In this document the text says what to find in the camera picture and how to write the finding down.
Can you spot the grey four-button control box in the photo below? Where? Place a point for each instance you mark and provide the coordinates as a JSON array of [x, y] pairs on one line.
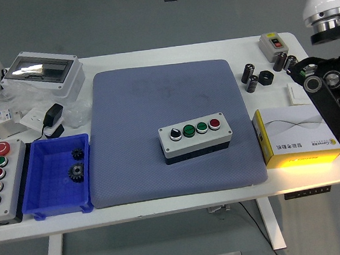
[[195, 144]]

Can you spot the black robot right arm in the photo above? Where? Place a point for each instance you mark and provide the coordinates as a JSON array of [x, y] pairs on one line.
[[328, 109]]

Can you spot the grey five-button control box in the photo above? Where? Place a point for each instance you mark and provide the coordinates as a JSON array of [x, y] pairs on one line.
[[12, 191]]

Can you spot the black cylindrical capacitor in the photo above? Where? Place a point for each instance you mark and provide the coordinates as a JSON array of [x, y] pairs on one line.
[[279, 61], [251, 84], [289, 63], [247, 72]]

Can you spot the black module with green terminal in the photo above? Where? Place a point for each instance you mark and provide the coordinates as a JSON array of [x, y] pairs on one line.
[[303, 74]]

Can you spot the black hex nut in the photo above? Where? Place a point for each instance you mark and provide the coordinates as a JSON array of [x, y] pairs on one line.
[[266, 77]]

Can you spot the white and yellow carton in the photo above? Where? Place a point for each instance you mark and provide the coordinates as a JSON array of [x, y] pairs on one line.
[[293, 127]]

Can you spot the black table control panel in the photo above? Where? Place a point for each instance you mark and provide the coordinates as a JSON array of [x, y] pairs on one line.
[[307, 193]]

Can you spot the blue-grey mat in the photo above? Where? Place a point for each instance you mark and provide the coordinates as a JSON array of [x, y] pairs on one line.
[[130, 155]]

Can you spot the small black gear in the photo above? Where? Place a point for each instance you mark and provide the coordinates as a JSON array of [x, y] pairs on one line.
[[77, 153]]

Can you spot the black power adapter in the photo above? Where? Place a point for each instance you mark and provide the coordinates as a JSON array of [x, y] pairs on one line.
[[52, 114]]

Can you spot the large black gear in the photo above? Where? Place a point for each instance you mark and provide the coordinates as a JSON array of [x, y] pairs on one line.
[[77, 172]]

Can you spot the clear plastic bag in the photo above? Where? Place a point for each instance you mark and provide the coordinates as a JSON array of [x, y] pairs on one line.
[[34, 96]]

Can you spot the blue plastic bin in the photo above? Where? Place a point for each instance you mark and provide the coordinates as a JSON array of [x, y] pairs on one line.
[[52, 190]]

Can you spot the white circuit breaker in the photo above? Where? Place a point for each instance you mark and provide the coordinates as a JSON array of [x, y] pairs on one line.
[[2, 119]]

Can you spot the grey two-button switch box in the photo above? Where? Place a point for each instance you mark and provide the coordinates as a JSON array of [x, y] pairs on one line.
[[271, 50]]

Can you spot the white wall switch panel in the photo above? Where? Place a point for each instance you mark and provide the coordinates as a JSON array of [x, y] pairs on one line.
[[296, 94]]

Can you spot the metal bracket under table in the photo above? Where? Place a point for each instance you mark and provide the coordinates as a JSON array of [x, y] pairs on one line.
[[218, 209]]

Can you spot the grey enclosure with clear lid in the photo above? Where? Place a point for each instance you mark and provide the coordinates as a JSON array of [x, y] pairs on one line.
[[63, 83]]

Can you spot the white wall socket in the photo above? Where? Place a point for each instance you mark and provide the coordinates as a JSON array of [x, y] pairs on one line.
[[33, 118]]

